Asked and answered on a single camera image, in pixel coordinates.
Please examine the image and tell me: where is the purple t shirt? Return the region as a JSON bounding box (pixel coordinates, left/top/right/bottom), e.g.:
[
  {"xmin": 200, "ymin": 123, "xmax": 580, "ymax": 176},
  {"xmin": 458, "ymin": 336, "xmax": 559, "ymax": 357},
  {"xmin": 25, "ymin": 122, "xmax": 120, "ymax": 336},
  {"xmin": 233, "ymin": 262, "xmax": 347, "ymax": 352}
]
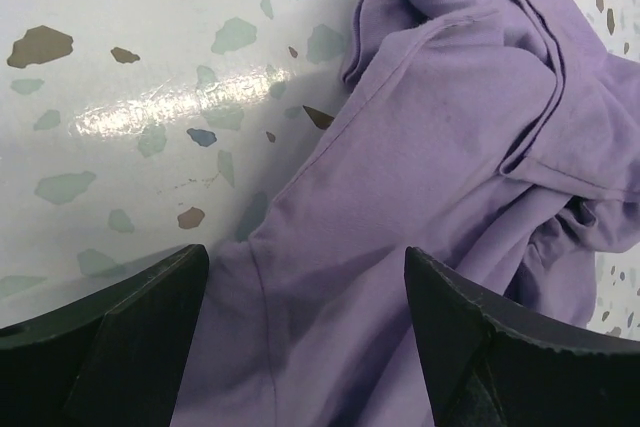
[{"xmin": 172, "ymin": 0, "xmax": 639, "ymax": 426}]

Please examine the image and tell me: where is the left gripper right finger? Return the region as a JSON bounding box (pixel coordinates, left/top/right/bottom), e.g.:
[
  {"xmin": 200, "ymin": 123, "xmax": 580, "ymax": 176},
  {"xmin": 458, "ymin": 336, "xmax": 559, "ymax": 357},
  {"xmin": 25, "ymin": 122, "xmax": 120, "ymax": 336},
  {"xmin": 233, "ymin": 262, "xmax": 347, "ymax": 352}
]
[{"xmin": 404, "ymin": 248, "xmax": 639, "ymax": 426}]

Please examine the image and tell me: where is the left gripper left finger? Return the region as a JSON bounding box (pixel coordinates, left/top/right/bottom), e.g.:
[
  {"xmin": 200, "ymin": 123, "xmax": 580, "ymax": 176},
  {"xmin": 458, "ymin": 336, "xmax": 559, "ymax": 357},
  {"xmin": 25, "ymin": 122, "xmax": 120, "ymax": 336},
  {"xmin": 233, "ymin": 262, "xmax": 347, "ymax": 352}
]
[{"xmin": 1, "ymin": 245, "xmax": 209, "ymax": 427}]

